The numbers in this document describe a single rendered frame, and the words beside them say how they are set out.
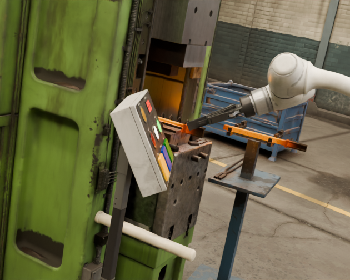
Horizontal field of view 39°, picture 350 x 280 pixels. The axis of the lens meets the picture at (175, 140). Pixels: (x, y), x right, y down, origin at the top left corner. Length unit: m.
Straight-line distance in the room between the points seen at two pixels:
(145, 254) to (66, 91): 0.81
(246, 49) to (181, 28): 8.95
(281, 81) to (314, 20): 8.78
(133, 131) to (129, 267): 1.02
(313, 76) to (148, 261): 1.17
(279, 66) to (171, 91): 1.06
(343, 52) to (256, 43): 1.90
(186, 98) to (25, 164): 0.84
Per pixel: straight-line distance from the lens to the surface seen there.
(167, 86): 2.48
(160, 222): 2.17
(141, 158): 1.48
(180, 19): 2.00
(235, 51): 11.07
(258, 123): 5.99
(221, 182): 2.50
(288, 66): 1.49
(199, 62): 2.18
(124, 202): 1.71
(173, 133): 2.12
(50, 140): 2.14
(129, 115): 1.45
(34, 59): 2.10
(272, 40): 10.65
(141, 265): 2.31
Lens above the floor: 1.48
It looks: 14 degrees down
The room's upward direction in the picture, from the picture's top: 10 degrees clockwise
